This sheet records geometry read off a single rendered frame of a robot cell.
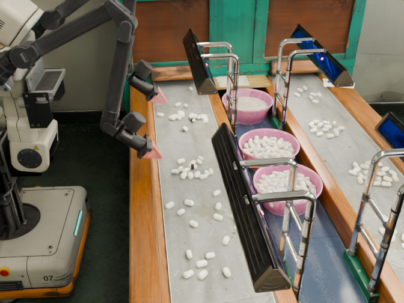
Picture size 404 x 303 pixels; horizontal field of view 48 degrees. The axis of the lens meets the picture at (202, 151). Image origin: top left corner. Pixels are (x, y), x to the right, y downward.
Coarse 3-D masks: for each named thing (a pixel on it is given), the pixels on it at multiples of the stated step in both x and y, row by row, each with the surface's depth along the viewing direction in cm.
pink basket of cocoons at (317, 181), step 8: (264, 168) 183; (272, 168) 185; (280, 168) 186; (288, 168) 186; (304, 168) 183; (256, 176) 179; (304, 176) 183; (312, 176) 180; (312, 184) 180; (320, 184) 173; (320, 192) 168; (272, 208) 170; (280, 208) 168; (296, 208) 167; (304, 208) 169
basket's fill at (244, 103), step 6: (240, 102) 239; (246, 102) 239; (252, 102) 240; (258, 102) 239; (264, 102) 241; (240, 108) 233; (246, 108) 233; (252, 108) 234; (258, 108) 235; (264, 108) 234
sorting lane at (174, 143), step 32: (160, 96) 244; (192, 96) 244; (160, 128) 215; (192, 128) 215; (160, 160) 192; (192, 192) 173; (224, 192) 173; (224, 224) 158; (192, 256) 145; (224, 256) 145; (192, 288) 134; (224, 288) 134
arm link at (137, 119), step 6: (132, 114) 167; (138, 114) 170; (126, 120) 168; (132, 120) 167; (138, 120) 167; (144, 120) 170; (102, 126) 167; (108, 126) 167; (126, 126) 169; (132, 126) 168; (138, 126) 168; (108, 132) 168; (114, 132) 168
